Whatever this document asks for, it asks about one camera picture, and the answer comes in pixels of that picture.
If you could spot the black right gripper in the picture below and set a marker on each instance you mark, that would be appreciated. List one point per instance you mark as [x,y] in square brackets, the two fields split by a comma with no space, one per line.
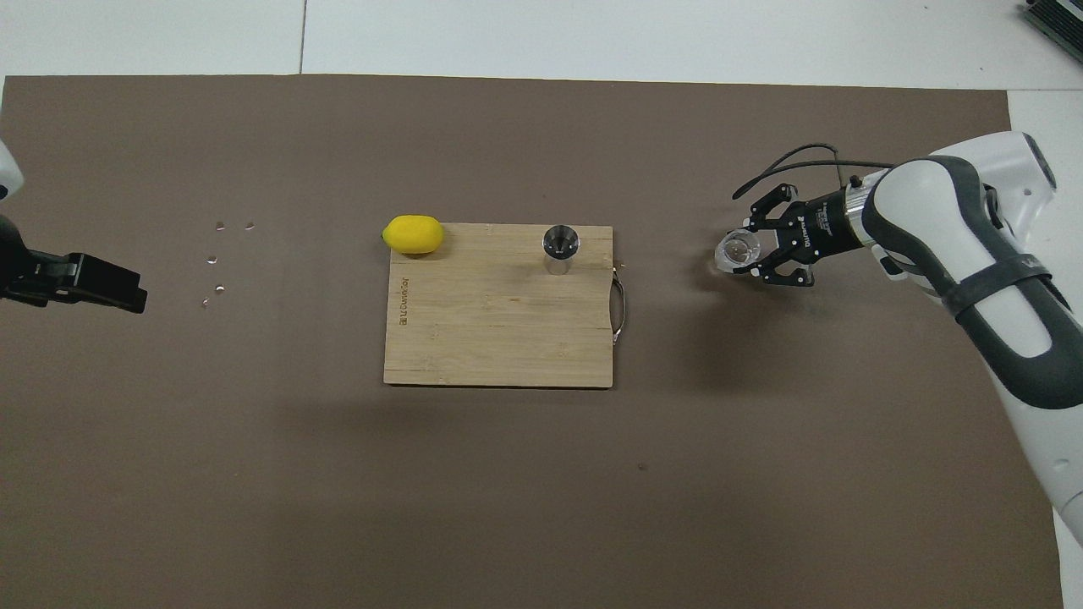
[825,224]

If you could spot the yellow lemon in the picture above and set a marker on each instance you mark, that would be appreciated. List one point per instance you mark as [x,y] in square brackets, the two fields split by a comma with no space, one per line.
[413,235]

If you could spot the grey ribbed metal box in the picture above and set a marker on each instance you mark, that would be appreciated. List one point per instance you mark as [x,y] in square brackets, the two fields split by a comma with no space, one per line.
[1058,17]

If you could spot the steel cocktail jigger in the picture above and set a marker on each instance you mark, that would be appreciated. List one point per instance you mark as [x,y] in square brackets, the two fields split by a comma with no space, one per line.
[560,245]

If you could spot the bamboo cutting board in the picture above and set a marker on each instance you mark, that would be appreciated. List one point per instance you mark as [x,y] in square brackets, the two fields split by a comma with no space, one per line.
[499,321]

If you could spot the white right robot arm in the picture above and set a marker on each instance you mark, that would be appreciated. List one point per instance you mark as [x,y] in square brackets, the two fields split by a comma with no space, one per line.
[973,254]

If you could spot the small clear glass cup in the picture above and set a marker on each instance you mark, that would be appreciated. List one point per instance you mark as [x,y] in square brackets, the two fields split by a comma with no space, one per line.
[736,251]

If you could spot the brown table mat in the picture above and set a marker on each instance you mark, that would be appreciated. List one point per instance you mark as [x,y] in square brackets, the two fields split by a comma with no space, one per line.
[508,507]

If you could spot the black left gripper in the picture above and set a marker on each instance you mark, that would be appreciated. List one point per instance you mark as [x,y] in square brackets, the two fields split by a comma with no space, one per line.
[42,275]

